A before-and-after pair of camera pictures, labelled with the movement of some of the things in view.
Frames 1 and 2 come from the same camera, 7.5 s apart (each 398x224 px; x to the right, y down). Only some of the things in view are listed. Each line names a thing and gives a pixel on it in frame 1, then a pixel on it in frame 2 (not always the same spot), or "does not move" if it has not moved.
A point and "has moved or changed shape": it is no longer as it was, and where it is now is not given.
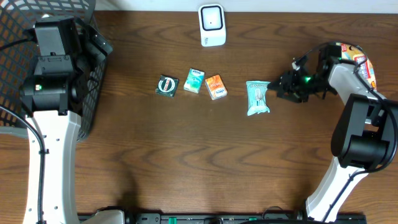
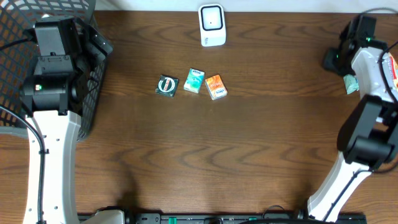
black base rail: x=247 y=218 does not move
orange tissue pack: x=216 y=87 does not move
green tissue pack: x=194 y=80 does not move
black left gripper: x=97 y=45 does not move
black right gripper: x=288 y=81 → x=328 y=58
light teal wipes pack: x=257 y=97 has moved or changed shape
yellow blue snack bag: x=356 y=54 has moved or changed shape
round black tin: x=166 y=86 does not move
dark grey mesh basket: x=17 y=50 does not move
